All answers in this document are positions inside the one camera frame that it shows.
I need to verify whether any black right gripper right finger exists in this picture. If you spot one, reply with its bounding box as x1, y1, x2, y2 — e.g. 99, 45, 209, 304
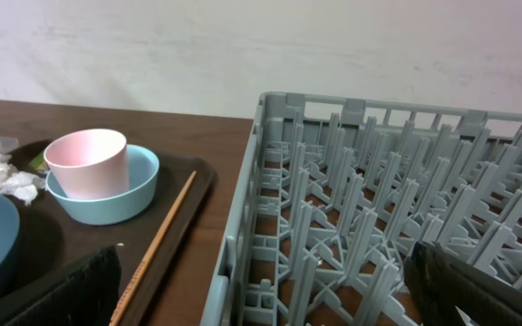
403, 242, 522, 326

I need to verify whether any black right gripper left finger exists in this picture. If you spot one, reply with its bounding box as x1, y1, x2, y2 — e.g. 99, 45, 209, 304
5, 246, 121, 326

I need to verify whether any white tissue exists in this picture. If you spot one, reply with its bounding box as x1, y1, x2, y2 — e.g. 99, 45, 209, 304
0, 153, 45, 206

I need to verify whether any grey plastic dishwasher rack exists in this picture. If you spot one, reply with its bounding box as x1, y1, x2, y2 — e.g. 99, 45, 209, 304
201, 92, 522, 325

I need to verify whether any dark brown serving tray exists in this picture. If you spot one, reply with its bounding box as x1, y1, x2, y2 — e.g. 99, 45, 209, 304
4, 152, 217, 325

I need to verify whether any light blue small bowl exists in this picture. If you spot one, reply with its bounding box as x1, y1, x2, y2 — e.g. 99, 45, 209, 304
45, 145, 160, 225

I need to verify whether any pink plastic cup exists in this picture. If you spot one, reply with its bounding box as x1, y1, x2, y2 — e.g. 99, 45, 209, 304
43, 129, 130, 200

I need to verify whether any wooden chopstick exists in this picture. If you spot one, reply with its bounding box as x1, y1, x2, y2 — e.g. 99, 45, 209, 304
109, 171, 197, 326

